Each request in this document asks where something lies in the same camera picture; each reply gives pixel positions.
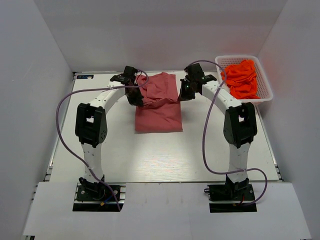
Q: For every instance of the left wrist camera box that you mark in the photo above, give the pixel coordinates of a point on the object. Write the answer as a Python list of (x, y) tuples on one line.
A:
[(128, 77)]

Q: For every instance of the pink red t-shirt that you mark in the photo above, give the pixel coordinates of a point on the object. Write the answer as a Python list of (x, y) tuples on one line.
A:
[(161, 110)]

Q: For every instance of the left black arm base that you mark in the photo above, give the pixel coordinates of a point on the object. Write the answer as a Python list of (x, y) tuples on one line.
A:
[(97, 197)]

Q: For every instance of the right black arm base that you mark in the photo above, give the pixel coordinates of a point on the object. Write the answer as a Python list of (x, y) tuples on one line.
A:
[(231, 197)]

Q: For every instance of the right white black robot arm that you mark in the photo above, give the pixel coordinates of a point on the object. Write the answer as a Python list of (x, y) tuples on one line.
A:
[(239, 126)]

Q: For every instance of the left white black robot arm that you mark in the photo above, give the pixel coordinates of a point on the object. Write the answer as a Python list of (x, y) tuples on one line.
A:
[(91, 127)]

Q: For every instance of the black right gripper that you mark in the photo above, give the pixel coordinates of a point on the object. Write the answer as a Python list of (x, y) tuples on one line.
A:
[(184, 96)]

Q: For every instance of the small blue label sticker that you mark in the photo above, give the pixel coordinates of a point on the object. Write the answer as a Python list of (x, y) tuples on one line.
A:
[(84, 77)]

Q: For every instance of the orange crumpled t-shirt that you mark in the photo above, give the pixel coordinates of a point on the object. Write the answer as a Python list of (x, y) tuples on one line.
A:
[(241, 79)]

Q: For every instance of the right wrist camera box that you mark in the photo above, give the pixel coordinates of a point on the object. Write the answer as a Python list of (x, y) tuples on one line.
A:
[(195, 73)]

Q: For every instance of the white perforated plastic basket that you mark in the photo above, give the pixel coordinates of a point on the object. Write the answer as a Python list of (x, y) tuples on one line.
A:
[(264, 90)]

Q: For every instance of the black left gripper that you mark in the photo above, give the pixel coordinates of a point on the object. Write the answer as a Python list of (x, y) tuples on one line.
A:
[(137, 101)]

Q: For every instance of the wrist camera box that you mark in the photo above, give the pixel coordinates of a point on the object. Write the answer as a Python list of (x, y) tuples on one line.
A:
[(128, 77), (195, 73)]

